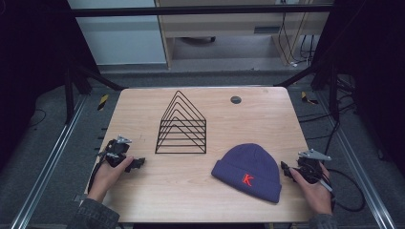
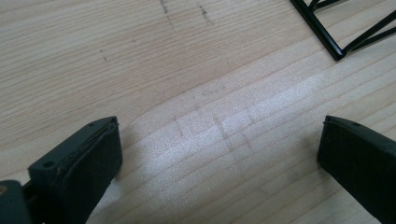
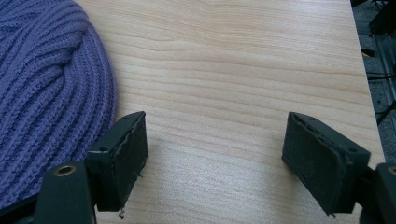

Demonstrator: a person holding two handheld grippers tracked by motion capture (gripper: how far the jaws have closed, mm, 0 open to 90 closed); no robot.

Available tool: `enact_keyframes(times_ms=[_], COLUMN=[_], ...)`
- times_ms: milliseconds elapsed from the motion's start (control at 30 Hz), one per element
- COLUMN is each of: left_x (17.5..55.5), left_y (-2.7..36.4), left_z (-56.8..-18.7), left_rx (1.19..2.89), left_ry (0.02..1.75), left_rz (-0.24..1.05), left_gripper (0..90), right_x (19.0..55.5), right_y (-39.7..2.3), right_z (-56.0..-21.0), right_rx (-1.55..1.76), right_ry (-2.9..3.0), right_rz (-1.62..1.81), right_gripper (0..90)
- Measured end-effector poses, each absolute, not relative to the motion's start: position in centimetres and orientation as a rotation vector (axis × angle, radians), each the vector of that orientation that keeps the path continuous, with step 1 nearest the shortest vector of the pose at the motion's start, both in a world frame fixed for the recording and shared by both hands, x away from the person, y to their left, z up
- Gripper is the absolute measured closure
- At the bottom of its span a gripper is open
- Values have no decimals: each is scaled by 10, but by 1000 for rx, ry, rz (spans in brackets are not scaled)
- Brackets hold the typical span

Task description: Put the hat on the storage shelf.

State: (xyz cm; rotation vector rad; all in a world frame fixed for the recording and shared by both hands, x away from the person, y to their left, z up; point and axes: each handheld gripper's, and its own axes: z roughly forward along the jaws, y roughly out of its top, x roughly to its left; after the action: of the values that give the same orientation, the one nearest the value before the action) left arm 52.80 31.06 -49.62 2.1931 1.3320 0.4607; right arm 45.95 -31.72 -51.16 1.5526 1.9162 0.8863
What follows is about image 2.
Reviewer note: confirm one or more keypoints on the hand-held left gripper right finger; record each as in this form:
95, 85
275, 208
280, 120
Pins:
361, 161

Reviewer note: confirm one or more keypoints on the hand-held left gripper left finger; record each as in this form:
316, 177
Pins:
77, 168

